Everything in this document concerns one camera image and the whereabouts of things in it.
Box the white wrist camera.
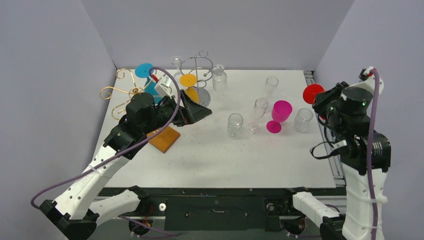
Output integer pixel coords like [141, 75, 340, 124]
[154, 74, 177, 97]
[348, 66, 385, 95]

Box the clear ribbed glass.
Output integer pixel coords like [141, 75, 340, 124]
[212, 64, 228, 92]

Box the blue wine glass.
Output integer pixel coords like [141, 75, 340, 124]
[135, 63, 162, 105]

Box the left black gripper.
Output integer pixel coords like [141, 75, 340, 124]
[142, 89, 212, 135]

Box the pink wine glass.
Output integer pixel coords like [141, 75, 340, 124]
[266, 100, 293, 134]

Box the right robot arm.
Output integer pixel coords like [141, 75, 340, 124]
[282, 82, 391, 240]

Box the yellow wine glass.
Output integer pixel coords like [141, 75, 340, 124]
[179, 73, 200, 104]

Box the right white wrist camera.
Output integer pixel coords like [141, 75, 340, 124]
[348, 66, 385, 95]

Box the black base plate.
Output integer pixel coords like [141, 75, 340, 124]
[124, 188, 304, 232]

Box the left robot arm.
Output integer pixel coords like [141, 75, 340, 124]
[39, 90, 212, 240]

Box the chrome wire glass rack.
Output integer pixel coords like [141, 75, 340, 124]
[180, 50, 214, 107]

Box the red wine glass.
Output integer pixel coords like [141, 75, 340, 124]
[302, 83, 328, 121]

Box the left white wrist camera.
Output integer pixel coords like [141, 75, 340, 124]
[154, 74, 177, 97]

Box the gold wire glass rack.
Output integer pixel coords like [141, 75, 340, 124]
[102, 84, 178, 159]

